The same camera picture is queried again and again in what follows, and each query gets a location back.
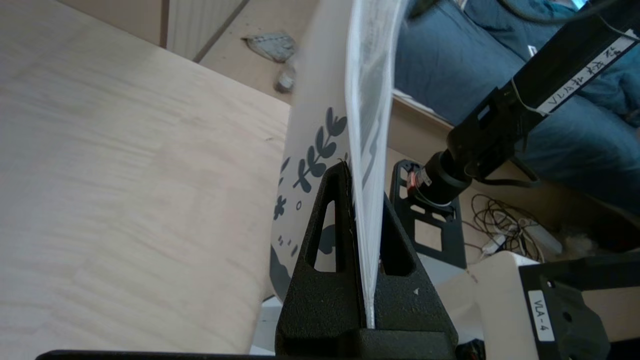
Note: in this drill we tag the black perforated robot frame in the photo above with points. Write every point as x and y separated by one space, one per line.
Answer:
450 240

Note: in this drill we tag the grey crumpled floor debris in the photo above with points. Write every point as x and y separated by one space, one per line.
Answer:
270 46

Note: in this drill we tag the white power strip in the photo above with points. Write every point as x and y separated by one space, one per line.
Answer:
545 240

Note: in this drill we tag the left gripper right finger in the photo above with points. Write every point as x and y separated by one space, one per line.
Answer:
405 300

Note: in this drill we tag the white horse-print zipper pouch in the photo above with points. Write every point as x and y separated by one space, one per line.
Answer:
320 75

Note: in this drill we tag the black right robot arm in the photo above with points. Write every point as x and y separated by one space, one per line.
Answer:
550 85

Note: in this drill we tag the white robot chest block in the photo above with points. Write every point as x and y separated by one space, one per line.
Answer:
500 300

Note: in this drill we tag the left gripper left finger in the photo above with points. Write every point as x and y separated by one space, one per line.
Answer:
325 300

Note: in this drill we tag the small grey floor lump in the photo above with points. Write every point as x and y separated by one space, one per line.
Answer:
286 81

